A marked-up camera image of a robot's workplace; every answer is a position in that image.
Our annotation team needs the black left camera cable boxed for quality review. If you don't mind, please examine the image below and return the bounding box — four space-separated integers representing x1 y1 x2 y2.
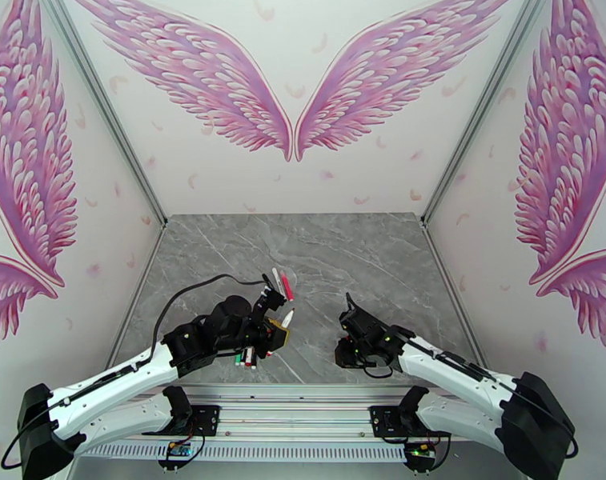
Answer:
0 273 266 470

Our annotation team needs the black camera cable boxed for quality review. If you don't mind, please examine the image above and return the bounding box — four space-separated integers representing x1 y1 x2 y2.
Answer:
346 292 579 460
0 273 266 470

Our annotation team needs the white perforated cable duct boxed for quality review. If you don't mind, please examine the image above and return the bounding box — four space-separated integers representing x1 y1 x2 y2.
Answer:
74 441 419 465

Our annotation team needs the aluminium frame post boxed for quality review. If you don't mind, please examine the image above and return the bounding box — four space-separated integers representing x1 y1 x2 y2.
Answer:
420 0 554 230
38 0 167 229

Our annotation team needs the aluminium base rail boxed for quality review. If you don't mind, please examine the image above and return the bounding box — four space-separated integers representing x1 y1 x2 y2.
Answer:
59 383 539 447

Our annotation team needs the small green circuit board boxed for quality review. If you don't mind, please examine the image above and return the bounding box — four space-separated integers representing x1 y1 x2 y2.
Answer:
402 441 441 470
156 439 196 472

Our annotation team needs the black right camera cable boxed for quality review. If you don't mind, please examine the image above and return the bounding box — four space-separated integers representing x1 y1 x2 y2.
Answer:
346 292 579 460

